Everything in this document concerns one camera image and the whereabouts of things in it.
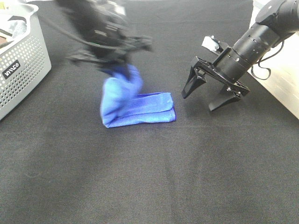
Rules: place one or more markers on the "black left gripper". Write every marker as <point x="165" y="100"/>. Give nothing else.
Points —
<point x="107" y="46"/>

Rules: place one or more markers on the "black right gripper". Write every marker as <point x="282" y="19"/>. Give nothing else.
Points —
<point x="227" y="68"/>

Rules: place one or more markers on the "blue microfiber towel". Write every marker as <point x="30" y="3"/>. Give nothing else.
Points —
<point x="122" y="105"/>

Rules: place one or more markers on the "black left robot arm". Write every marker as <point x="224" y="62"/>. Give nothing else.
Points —
<point x="96" y="12"/>

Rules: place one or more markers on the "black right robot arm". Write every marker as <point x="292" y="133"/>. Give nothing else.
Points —
<point x="275" y="22"/>

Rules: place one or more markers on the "white plastic storage crate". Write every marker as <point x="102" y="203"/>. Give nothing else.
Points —
<point x="280" y="73"/>

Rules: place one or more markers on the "grey perforated plastic basket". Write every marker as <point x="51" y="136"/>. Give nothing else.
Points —
<point x="24" y="62"/>

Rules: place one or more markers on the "grey towel in basket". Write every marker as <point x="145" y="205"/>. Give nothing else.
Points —
<point x="17" y="28"/>

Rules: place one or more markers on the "yellow and black cloth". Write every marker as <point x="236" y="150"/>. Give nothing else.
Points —
<point x="5" y="38"/>

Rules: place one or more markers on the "black table cloth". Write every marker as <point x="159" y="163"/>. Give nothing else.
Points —
<point x="236" y="165"/>

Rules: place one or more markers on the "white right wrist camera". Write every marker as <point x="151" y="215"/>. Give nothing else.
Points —
<point x="210" y="43"/>

